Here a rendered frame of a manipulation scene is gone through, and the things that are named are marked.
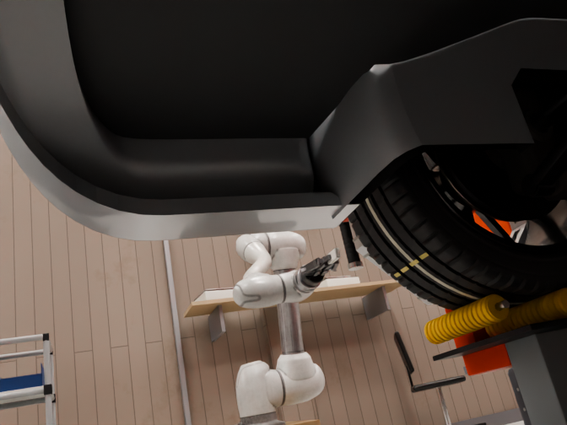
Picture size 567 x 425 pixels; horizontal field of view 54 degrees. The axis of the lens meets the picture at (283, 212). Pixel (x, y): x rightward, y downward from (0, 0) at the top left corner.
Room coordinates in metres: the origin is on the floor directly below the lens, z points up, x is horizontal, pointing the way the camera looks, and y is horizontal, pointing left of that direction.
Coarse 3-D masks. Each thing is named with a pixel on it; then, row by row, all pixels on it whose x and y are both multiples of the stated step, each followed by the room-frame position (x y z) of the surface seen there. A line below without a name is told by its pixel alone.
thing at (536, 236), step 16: (432, 160) 1.32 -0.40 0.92; (432, 176) 1.08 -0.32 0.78; (448, 192) 1.29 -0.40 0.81; (464, 208) 1.31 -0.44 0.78; (560, 208) 1.35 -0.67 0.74; (496, 224) 1.37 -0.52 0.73; (544, 224) 1.39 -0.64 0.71; (560, 224) 1.33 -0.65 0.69; (496, 240) 1.12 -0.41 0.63; (512, 240) 1.38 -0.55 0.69; (528, 240) 1.43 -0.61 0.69; (544, 240) 1.35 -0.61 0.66; (560, 240) 1.25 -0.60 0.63
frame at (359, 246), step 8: (512, 224) 1.54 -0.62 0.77; (520, 224) 1.51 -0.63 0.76; (528, 224) 1.49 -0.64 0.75; (352, 232) 1.35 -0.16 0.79; (512, 232) 1.54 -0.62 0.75; (520, 232) 1.49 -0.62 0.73; (520, 240) 1.47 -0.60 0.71; (360, 248) 1.33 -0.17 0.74; (368, 256) 1.35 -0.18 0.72; (376, 264) 1.36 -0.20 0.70; (416, 296) 1.40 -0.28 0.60
